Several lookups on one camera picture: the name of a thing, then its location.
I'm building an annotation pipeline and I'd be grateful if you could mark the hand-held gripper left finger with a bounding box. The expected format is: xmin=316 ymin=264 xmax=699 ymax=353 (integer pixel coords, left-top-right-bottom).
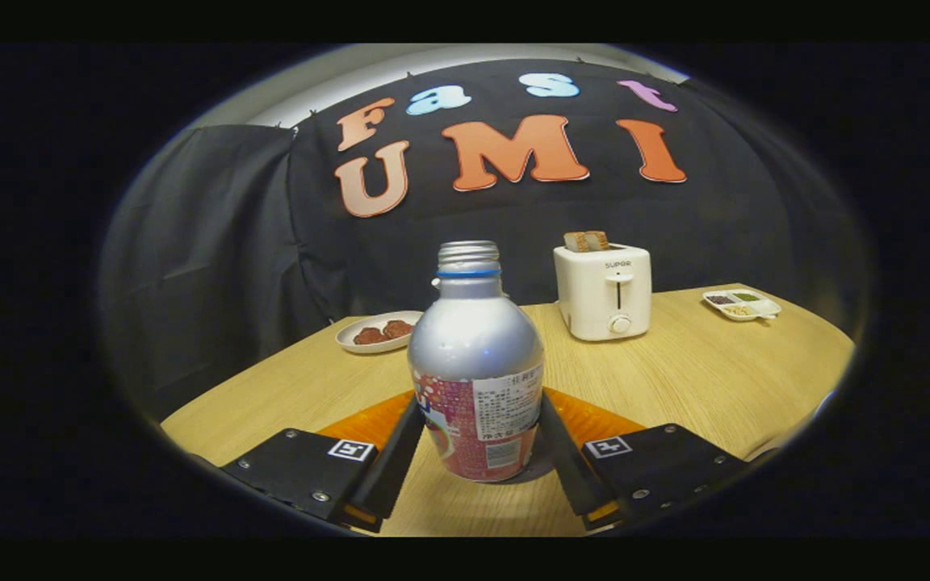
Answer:
xmin=221 ymin=391 xmax=427 ymax=533

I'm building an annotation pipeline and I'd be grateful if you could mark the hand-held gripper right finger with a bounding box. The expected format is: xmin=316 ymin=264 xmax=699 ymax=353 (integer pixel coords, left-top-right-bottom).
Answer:
xmin=540 ymin=389 xmax=752 ymax=532

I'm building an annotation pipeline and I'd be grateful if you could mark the silver bottle with pink label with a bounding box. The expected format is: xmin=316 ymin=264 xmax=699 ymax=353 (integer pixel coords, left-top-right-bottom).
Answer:
xmin=407 ymin=240 xmax=545 ymax=483

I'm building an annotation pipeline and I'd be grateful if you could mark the white plate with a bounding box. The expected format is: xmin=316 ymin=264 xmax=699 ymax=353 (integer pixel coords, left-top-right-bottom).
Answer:
xmin=336 ymin=311 xmax=424 ymax=355

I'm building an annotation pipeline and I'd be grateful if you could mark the wooden table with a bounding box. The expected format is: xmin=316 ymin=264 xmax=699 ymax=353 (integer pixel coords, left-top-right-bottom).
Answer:
xmin=160 ymin=282 xmax=857 ymax=537

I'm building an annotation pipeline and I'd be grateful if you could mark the white toaster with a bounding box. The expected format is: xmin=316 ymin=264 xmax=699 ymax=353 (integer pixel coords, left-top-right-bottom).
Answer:
xmin=553 ymin=243 xmax=653 ymax=342

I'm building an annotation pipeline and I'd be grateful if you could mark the white divided dish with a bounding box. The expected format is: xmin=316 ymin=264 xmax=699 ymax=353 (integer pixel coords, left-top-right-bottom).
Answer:
xmin=702 ymin=288 xmax=782 ymax=322

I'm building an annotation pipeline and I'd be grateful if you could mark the black backdrop cloth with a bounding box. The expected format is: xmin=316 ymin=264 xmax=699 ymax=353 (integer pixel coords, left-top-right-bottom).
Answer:
xmin=102 ymin=58 xmax=869 ymax=420

